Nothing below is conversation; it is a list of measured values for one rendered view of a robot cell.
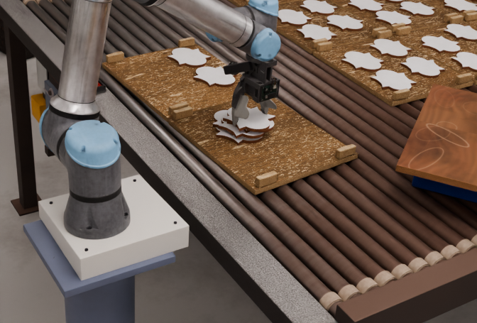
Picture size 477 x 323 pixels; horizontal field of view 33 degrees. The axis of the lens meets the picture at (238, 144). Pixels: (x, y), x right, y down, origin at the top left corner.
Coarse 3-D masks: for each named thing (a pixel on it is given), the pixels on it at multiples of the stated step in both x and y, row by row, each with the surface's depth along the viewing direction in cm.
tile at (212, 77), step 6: (198, 72) 250; (204, 72) 251; (210, 72) 251; (216, 72) 251; (222, 72) 251; (198, 78) 247; (204, 78) 247; (210, 78) 247; (216, 78) 248; (222, 78) 248; (228, 78) 248; (234, 78) 248; (210, 84) 244; (216, 84) 245; (222, 84) 245; (228, 84) 245
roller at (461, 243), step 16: (160, 16) 297; (176, 32) 288; (208, 48) 273; (352, 160) 216; (368, 176) 211; (384, 192) 206; (400, 192) 204; (416, 208) 199; (432, 224) 194; (448, 240) 190; (464, 240) 188
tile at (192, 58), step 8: (176, 48) 265; (184, 48) 265; (168, 56) 259; (176, 56) 260; (184, 56) 260; (192, 56) 260; (200, 56) 261; (208, 56) 261; (184, 64) 256; (192, 64) 255; (200, 64) 256
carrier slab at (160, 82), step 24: (168, 48) 267; (192, 48) 268; (120, 72) 249; (144, 72) 250; (168, 72) 251; (192, 72) 252; (144, 96) 237; (168, 96) 238; (192, 96) 239; (216, 96) 240; (168, 120) 227
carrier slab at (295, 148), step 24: (192, 120) 226; (288, 120) 230; (216, 144) 216; (240, 144) 216; (264, 144) 217; (288, 144) 218; (312, 144) 219; (336, 144) 220; (240, 168) 206; (264, 168) 207; (288, 168) 207; (312, 168) 208
